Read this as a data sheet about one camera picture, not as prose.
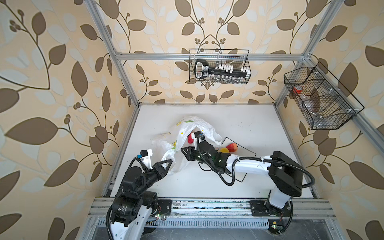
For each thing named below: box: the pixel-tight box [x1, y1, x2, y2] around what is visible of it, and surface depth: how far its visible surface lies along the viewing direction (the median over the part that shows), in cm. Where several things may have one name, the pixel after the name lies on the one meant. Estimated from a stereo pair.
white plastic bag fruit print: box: [152, 116, 223, 175], surface depth 79 cm
